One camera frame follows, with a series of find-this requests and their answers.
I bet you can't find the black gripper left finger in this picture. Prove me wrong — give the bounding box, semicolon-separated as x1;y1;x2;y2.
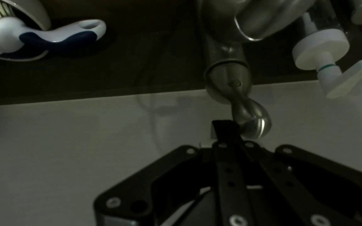
93;119;256;226

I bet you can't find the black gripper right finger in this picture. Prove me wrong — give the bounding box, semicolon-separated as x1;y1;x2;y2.
228;119;362;226

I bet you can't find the green soap pump dispenser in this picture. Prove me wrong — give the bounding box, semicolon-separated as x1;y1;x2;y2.
292;0;362;100

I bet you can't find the white blue dish brush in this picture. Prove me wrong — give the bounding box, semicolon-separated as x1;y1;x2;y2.
0;0;108;56

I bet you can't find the steel kitchen faucet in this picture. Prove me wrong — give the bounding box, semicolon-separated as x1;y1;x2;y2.
196;0;317;70

